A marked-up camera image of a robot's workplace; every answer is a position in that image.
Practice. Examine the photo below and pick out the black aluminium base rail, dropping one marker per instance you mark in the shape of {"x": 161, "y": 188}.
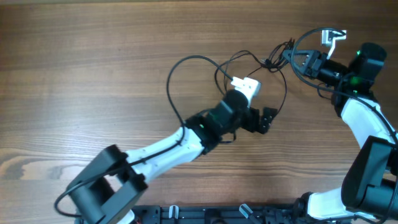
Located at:
{"x": 174, "y": 214}

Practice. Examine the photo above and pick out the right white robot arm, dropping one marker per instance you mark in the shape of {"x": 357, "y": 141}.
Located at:
{"x": 364, "y": 191}

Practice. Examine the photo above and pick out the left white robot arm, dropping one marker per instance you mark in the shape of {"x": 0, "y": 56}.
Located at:
{"x": 106, "y": 190}

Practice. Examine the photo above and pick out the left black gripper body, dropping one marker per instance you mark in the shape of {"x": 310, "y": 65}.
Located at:
{"x": 249, "y": 122}

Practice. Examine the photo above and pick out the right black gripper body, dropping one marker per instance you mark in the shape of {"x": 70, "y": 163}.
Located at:
{"x": 314, "y": 71}

